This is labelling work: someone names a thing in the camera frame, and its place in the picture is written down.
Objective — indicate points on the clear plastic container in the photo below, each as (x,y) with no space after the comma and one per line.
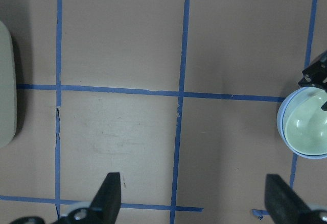
(8,88)

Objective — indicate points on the other arm black gripper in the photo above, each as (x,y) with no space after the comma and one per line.
(315,74)

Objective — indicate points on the blue bowl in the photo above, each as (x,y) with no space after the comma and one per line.
(283,122)

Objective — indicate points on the green bowl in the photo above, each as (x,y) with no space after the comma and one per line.
(306,129)

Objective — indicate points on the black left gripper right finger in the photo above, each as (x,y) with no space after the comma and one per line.
(284,205)

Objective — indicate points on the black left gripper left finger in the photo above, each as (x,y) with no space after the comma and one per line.
(107,202)

